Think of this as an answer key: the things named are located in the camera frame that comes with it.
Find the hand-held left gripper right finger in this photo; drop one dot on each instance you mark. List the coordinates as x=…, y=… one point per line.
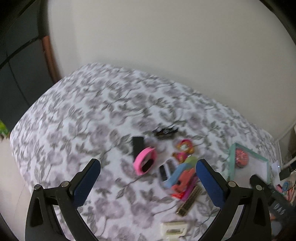
x=209, y=183

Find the red packet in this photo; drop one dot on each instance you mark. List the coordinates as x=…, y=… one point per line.
x=177, y=196

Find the purple comb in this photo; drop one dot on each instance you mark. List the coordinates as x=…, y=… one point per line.
x=190, y=189

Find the blue orange toy gun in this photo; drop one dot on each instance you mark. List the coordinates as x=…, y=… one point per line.
x=182, y=178

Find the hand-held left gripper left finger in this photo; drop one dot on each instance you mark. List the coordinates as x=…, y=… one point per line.
x=86, y=183

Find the green item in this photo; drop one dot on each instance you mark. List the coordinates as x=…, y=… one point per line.
x=2, y=128

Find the white power strip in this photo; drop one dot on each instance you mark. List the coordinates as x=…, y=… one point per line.
x=276, y=168

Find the brown patterned small box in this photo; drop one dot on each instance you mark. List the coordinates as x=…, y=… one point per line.
x=189, y=201

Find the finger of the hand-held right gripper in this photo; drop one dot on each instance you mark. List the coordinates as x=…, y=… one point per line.
x=255, y=179

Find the black rectangular block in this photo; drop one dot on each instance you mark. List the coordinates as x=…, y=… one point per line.
x=137, y=147

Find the dark wardrobe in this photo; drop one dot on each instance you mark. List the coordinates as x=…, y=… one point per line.
x=18, y=58

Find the floral bedsheet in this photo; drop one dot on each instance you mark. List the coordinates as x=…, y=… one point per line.
x=92, y=111

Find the green-rimmed white tray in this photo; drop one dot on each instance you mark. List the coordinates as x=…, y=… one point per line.
x=256, y=166

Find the white plastic clip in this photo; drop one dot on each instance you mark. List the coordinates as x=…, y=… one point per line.
x=174, y=229

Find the black charger adapter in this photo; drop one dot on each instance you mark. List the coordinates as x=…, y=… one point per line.
x=285, y=173

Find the pink watch band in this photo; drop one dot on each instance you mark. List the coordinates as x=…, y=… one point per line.
x=142, y=160

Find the pink orange toy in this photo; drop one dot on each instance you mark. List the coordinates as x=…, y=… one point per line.
x=186, y=146
x=180, y=157

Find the clear ball with orange toy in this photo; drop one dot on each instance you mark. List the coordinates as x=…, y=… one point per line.
x=241, y=158

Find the black toy car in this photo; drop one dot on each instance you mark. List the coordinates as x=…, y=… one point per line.
x=165, y=131

